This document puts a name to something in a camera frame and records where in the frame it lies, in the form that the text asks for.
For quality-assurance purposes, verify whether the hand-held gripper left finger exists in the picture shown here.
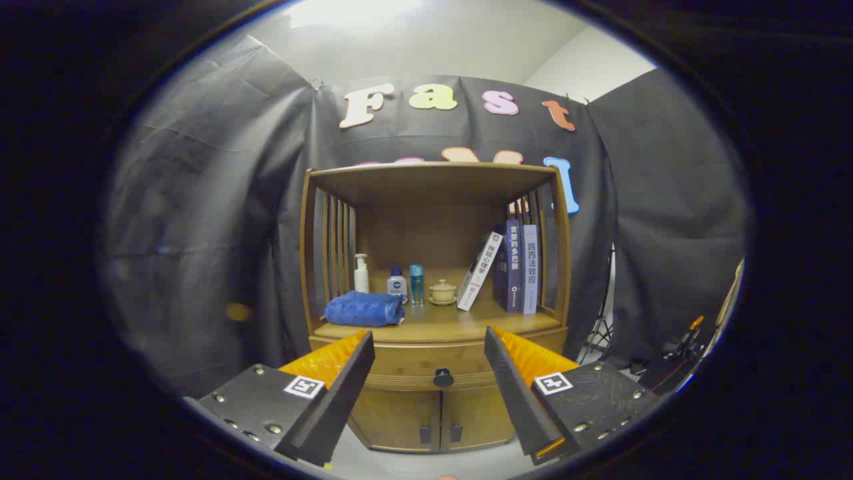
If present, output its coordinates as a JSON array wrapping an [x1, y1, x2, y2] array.
[[183, 330, 376, 467]]

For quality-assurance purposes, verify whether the blue folded towel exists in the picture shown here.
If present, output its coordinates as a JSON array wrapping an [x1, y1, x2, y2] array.
[[325, 291, 407, 328]]

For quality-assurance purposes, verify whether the pale blue book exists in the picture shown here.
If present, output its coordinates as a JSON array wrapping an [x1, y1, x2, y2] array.
[[522, 224, 539, 315]]

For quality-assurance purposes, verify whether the wooden countertop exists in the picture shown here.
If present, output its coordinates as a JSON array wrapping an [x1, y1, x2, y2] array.
[[313, 297, 560, 342]]

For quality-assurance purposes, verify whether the dark blue book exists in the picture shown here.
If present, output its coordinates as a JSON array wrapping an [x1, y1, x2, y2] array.
[[493, 219, 524, 314]]

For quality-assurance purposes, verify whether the pale wooden board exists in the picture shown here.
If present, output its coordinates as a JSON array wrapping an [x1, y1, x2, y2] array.
[[716, 259, 745, 334]]

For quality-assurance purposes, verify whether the wooden drawer with black knob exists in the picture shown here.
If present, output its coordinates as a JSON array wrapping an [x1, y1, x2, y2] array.
[[310, 328, 568, 392]]

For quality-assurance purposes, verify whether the wooden cabinet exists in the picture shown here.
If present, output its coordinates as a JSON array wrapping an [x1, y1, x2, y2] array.
[[299, 162, 572, 454]]

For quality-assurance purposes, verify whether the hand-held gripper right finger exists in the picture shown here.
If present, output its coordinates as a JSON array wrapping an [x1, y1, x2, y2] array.
[[484, 326, 660, 466]]

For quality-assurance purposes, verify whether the white book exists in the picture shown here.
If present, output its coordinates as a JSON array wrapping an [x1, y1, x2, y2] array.
[[456, 231, 504, 312]]

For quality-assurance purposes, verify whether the black tripod stand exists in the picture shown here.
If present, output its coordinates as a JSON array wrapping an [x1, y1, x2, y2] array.
[[576, 243, 617, 364]]

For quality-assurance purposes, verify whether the wooden cabinet door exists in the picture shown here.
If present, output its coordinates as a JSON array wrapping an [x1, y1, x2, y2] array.
[[440, 383, 517, 451], [350, 389, 440, 453]]

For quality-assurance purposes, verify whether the black clamp with orange tip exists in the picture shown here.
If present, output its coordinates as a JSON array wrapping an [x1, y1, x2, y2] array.
[[663, 315, 707, 364]]

